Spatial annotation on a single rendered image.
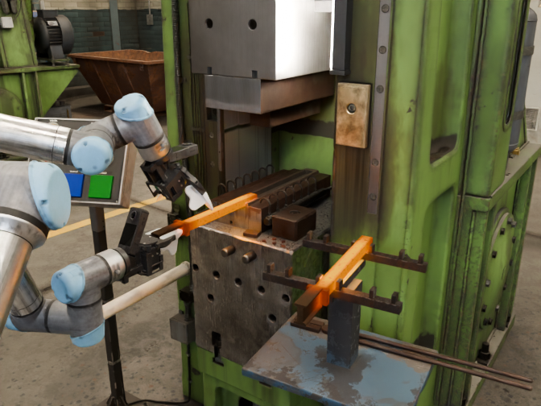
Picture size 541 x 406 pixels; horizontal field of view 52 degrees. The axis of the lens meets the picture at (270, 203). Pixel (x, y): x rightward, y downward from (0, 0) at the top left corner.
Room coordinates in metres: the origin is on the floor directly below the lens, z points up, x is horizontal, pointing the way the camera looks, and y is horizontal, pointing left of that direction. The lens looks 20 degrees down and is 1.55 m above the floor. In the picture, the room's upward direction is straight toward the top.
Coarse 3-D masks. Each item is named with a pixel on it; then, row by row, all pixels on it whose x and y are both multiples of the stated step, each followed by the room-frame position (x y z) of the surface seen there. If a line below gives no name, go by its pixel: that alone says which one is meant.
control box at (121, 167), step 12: (36, 120) 1.83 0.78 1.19; (48, 120) 1.83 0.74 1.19; (60, 120) 1.82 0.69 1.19; (72, 120) 1.81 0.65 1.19; (84, 120) 1.81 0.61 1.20; (96, 120) 1.80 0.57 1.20; (132, 144) 1.78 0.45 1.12; (120, 156) 1.73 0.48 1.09; (132, 156) 1.77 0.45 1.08; (60, 168) 1.74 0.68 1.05; (72, 168) 1.73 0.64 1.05; (108, 168) 1.71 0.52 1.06; (120, 168) 1.71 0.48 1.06; (132, 168) 1.76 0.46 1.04; (84, 180) 1.70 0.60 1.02; (120, 180) 1.69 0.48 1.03; (132, 180) 1.76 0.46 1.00; (84, 192) 1.68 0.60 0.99; (120, 192) 1.67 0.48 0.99; (72, 204) 1.71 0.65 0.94; (84, 204) 1.69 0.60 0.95; (96, 204) 1.67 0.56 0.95; (108, 204) 1.66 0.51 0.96; (120, 204) 1.65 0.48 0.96
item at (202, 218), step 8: (232, 200) 1.55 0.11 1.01; (240, 200) 1.55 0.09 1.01; (248, 200) 1.57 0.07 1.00; (216, 208) 1.48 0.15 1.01; (224, 208) 1.48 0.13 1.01; (232, 208) 1.51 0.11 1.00; (240, 208) 1.54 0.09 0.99; (200, 216) 1.41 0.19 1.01; (208, 216) 1.42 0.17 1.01; (216, 216) 1.45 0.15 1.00; (176, 224) 1.34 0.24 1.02; (184, 224) 1.34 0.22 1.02; (192, 224) 1.37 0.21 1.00; (200, 224) 1.40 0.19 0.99; (152, 232) 1.28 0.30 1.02; (160, 232) 1.28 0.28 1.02; (168, 232) 1.30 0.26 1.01; (184, 232) 1.34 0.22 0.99
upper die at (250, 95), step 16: (208, 80) 1.63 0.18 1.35; (224, 80) 1.59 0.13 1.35; (240, 80) 1.56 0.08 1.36; (256, 80) 1.53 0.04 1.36; (288, 80) 1.64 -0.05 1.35; (304, 80) 1.71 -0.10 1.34; (320, 80) 1.79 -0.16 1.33; (208, 96) 1.63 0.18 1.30; (224, 96) 1.59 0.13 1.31; (240, 96) 1.56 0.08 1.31; (256, 96) 1.53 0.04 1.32; (272, 96) 1.57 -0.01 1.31; (288, 96) 1.64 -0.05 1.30; (304, 96) 1.71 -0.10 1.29; (320, 96) 1.79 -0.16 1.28; (256, 112) 1.53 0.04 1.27
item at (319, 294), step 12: (360, 240) 1.25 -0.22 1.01; (372, 240) 1.27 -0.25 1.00; (348, 252) 1.18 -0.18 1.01; (360, 252) 1.19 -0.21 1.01; (336, 264) 1.12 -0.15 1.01; (348, 264) 1.12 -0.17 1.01; (324, 276) 1.06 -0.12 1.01; (336, 276) 1.06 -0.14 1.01; (312, 288) 0.99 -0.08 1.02; (324, 288) 1.00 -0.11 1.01; (300, 300) 0.94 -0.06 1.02; (312, 300) 0.94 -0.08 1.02; (324, 300) 0.99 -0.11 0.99; (300, 312) 0.92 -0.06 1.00; (312, 312) 0.96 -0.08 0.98; (300, 324) 0.92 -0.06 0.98
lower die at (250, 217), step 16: (272, 176) 1.88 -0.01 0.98; (288, 176) 1.82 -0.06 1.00; (304, 176) 1.82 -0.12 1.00; (320, 176) 1.84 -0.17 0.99; (240, 192) 1.68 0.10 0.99; (272, 192) 1.65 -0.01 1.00; (288, 192) 1.68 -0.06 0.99; (304, 192) 1.72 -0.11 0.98; (256, 208) 1.53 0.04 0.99; (272, 208) 1.57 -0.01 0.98; (240, 224) 1.57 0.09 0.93; (256, 224) 1.53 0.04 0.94
